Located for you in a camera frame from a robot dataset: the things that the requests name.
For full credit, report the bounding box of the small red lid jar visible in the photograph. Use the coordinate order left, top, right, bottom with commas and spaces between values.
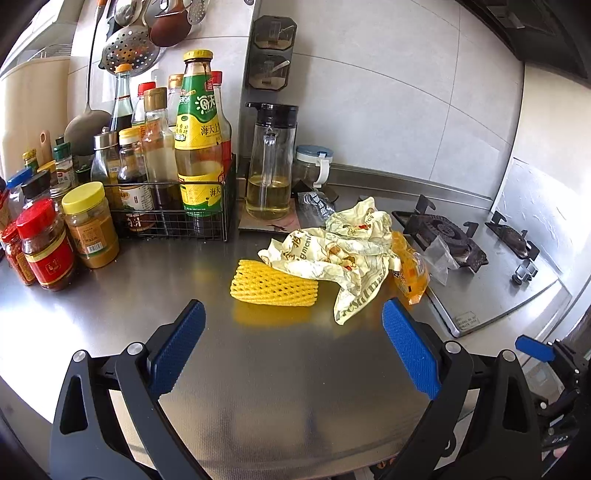
1, 222, 36, 286

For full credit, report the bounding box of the large red lid jar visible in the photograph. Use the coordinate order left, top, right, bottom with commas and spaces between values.
16, 199, 76, 291

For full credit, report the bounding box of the right stove knob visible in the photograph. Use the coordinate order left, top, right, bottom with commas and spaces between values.
523, 259, 538, 278

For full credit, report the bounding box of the clear black printed bag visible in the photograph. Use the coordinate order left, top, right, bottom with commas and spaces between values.
293, 180, 339, 228

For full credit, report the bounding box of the yellow printed wrapper paper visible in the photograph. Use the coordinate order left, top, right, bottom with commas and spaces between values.
259, 197, 402, 325

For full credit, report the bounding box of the red cap vinegar bottle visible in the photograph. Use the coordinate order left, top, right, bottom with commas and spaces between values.
211, 71, 232, 175

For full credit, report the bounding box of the brown wooden ladle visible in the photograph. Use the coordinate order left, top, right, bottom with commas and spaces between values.
149, 1, 191, 47

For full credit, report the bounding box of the left burner grate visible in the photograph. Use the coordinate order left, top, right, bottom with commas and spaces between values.
392, 195, 489, 273

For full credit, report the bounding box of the steel skimmer ladle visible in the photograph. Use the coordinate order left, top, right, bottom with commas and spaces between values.
64, 0, 161, 156

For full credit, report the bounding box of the person right hand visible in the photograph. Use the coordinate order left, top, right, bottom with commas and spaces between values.
553, 446, 568, 459

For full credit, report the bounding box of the glass oil dispenser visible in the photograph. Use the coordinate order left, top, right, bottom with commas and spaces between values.
245, 102, 298, 220

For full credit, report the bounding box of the green label seasoning bottle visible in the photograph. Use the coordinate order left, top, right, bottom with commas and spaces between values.
174, 49, 223, 218

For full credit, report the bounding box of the yellow lid sauce jar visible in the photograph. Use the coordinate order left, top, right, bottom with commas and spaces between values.
61, 181, 119, 269

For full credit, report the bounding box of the yellow foam fruit net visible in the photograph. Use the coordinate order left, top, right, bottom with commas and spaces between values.
229, 260, 318, 307

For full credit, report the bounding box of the orange cap dark bottle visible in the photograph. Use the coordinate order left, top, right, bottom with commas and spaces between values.
110, 63, 133, 133

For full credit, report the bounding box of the black wire bottle rack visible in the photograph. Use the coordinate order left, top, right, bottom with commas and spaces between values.
105, 160, 236, 242

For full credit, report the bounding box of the steel gas stove top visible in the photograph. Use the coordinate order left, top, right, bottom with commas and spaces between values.
392, 197, 574, 339

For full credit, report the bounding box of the glass jar blue lid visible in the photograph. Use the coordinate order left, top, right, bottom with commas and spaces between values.
293, 145, 334, 189

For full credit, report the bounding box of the orange snack bag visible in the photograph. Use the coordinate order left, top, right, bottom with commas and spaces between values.
392, 231, 430, 305

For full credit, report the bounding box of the slotted steel spoon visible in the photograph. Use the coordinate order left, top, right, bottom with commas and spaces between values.
186, 0, 209, 26

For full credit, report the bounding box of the clear plastic bag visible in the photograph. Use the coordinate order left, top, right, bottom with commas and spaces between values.
423, 235, 460, 286

